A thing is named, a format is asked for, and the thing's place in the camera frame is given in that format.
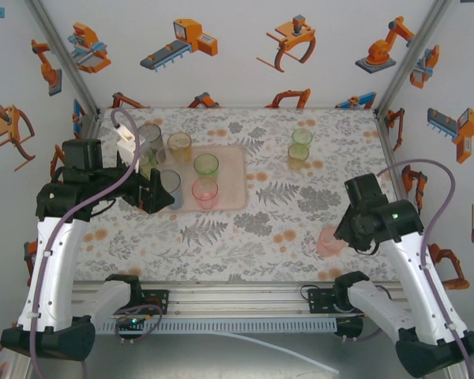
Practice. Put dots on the blue drinking glass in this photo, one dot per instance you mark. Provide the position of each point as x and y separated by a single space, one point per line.
175 185

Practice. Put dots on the pink drinking glass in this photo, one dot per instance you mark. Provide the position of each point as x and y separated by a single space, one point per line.
204 191

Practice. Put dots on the amber drinking glass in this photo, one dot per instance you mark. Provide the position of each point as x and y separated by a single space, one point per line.
179 144

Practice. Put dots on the salmon textured drinking glass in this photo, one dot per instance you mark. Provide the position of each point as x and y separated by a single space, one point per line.
328 245

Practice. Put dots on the grey smoked drinking glass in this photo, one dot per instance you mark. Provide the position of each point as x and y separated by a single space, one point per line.
152 134

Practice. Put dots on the yellowish drinking glass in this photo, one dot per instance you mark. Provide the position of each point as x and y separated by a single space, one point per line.
298 158

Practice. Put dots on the light green drinking glass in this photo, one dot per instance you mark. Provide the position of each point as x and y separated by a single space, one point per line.
302 136

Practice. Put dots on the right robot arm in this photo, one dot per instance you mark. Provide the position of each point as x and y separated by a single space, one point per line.
403 276

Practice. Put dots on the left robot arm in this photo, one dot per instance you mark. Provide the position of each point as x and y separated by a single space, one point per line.
51 268

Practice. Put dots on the pink plastic tray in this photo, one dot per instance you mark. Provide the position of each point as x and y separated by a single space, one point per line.
229 185

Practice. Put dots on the floral table cover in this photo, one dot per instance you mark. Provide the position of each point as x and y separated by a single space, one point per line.
260 245

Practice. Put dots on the circuit board with green light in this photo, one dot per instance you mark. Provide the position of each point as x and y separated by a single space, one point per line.
132 321

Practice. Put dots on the thin white tube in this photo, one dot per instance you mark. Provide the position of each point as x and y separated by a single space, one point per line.
300 357

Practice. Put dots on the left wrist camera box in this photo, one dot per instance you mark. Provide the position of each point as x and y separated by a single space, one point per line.
128 148

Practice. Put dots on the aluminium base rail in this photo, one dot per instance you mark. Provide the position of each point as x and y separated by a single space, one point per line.
237 304

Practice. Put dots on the aluminium frame post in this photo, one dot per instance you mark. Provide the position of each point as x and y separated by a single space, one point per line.
411 59
66 59

